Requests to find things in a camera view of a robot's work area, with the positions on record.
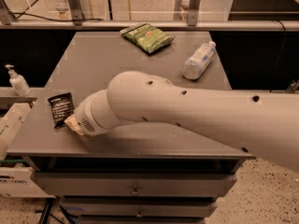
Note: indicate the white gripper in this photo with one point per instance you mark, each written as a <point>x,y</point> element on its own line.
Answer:
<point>84,119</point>

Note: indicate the black rxbar chocolate wrapper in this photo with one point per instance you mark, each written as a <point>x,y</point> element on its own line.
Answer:
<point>61,107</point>

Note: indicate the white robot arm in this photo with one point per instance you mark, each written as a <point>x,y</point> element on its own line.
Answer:
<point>266,124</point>

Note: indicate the white pump soap bottle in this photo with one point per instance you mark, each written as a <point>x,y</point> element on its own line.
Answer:
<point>17,81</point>

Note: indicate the clear plastic water bottle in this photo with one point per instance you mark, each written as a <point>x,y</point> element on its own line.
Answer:
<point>196,65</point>

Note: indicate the white cardboard box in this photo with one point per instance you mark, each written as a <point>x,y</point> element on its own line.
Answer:
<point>10,124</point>

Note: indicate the grey drawer cabinet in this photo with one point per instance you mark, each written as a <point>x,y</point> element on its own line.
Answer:
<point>147,173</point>

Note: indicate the white labelled box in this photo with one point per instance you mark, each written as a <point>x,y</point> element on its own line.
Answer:
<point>19,183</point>

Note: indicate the green chip bag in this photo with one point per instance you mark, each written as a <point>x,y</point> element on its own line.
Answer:
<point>147,37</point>

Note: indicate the metal rail frame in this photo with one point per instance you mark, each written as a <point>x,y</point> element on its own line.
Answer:
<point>202,15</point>

